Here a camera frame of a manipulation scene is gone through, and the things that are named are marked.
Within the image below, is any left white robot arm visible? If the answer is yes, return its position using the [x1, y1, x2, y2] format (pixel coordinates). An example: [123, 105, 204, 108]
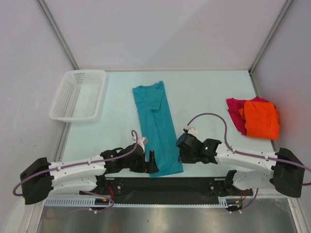
[20, 143, 159, 205]

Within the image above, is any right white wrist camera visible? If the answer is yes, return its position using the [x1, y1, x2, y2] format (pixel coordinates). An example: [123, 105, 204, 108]
[183, 126, 199, 138]

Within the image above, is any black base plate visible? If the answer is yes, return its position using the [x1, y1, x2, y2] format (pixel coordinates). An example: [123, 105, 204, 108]
[91, 177, 253, 205]

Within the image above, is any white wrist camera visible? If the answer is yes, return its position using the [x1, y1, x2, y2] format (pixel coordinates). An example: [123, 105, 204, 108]
[183, 126, 199, 138]
[132, 136, 148, 152]

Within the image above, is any white plastic basket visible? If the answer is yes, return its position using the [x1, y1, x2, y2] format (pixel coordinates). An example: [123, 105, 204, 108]
[49, 69, 108, 123]

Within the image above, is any teal t shirt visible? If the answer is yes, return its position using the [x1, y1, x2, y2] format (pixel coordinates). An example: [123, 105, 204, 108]
[133, 81, 183, 178]

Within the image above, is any orange folded t shirt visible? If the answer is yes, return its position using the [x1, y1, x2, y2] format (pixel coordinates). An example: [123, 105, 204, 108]
[239, 100, 280, 140]

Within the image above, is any magenta folded t shirt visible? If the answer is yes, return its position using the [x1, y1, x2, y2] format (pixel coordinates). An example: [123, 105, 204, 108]
[226, 97, 268, 136]

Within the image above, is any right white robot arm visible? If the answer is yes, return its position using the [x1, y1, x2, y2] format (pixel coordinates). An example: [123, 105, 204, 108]
[176, 133, 305, 198]

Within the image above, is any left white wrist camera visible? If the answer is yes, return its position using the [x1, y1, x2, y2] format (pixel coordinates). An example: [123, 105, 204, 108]
[132, 136, 148, 152]

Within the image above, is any white slotted cable duct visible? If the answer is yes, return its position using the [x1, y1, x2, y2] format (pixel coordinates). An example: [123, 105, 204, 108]
[45, 197, 241, 208]

